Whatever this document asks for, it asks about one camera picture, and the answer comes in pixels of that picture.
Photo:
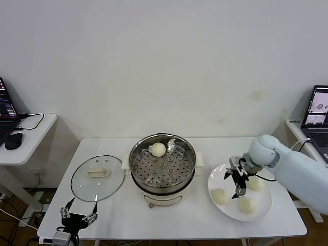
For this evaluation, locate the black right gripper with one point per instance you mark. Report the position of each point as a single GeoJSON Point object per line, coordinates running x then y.
{"type": "Point", "coordinates": [241, 176]}

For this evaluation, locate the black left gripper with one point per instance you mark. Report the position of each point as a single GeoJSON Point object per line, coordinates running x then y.
{"type": "Point", "coordinates": [74, 223]}

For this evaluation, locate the white steamed baozi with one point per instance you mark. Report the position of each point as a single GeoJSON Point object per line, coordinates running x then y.
{"type": "Point", "coordinates": [247, 205]}
{"type": "Point", "coordinates": [158, 149]}
{"type": "Point", "coordinates": [220, 196]}
{"type": "Point", "coordinates": [257, 185]}

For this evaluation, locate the black computer mouse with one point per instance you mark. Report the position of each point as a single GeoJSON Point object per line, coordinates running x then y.
{"type": "Point", "coordinates": [14, 141]}

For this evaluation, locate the steel perforated steamer basket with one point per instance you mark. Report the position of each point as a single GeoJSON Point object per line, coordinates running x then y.
{"type": "Point", "coordinates": [164, 174]}

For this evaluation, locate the white round plate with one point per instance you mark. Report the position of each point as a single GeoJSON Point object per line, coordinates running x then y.
{"type": "Point", "coordinates": [230, 212]}

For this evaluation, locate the black white desk label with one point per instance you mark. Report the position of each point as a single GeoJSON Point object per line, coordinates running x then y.
{"type": "Point", "coordinates": [294, 121]}

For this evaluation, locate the dark laptop with red screen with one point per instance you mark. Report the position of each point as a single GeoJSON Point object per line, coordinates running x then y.
{"type": "Point", "coordinates": [6, 107]}

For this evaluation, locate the cream electric pot base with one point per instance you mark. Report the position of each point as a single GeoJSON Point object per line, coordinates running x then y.
{"type": "Point", "coordinates": [161, 198]}

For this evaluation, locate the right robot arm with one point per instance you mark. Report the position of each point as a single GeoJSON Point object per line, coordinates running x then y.
{"type": "Point", "coordinates": [294, 164]}

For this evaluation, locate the grey laptop showing camera views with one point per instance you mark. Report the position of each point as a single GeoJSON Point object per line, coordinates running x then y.
{"type": "Point", "coordinates": [317, 138]}

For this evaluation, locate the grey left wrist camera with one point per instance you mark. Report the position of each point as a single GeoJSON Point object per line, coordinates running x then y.
{"type": "Point", "coordinates": [61, 236]}

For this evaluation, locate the white side desk beige panel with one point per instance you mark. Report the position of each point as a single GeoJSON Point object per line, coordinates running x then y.
{"type": "Point", "coordinates": [36, 138]}

